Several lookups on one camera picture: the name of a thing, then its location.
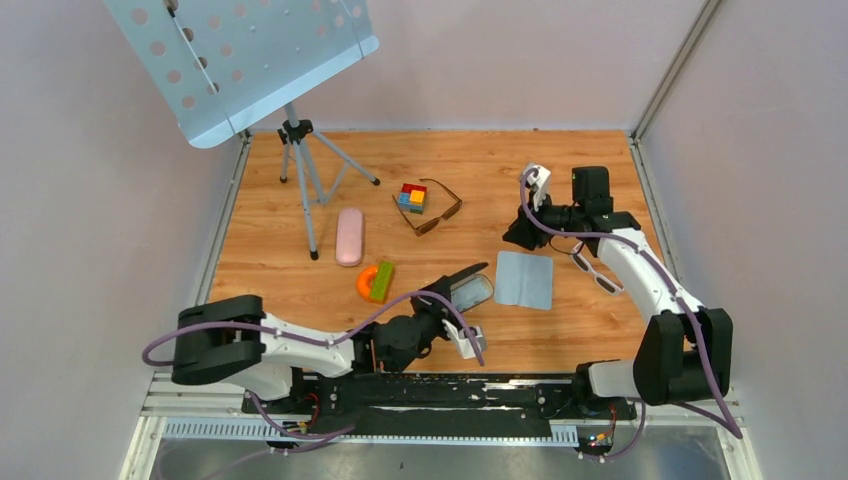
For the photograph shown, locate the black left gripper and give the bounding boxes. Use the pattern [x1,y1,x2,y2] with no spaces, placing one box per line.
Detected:
[409,272,462,352]

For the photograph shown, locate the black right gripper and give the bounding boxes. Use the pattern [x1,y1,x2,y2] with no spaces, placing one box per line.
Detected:
[502,191,583,251]

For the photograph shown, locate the black glasses case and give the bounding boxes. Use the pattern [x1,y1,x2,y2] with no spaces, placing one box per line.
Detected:
[426,262,494,313]

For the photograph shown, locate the brown frame sunglasses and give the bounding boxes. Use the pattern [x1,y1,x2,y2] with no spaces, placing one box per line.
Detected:
[392,178,464,237]

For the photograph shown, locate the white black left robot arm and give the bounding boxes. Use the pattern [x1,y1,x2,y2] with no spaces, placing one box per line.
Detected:
[171,295,475,413]

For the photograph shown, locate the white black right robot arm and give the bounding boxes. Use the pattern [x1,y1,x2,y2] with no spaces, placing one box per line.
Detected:
[503,164,733,418]

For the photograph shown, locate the right blue cleaning cloth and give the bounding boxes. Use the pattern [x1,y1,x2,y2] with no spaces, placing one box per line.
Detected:
[494,251,554,311]

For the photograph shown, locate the green toy brick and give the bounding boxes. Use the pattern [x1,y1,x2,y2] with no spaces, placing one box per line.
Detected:
[368,261,395,304]

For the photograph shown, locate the colourful toy brick cube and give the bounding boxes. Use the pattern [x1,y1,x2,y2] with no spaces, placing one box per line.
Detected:
[395,183,428,214]

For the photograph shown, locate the pink glasses case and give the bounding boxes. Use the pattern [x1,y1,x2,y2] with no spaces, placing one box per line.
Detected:
[335,207,365,267]

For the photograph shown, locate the perforated music stand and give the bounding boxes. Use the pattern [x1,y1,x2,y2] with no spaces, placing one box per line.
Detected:
[105,0,380,259]

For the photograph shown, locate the white frame sunglasses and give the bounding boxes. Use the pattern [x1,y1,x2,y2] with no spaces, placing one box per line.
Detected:
[570,242,624,296]

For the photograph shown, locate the orange ring toy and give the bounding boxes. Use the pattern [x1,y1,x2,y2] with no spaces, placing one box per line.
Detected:
[356,265,377,303]

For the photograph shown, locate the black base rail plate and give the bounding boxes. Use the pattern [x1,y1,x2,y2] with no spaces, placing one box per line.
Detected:
[260,372,637,442]

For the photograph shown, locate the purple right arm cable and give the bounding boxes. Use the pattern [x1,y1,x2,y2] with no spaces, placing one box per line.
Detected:
[519,168,745,462]

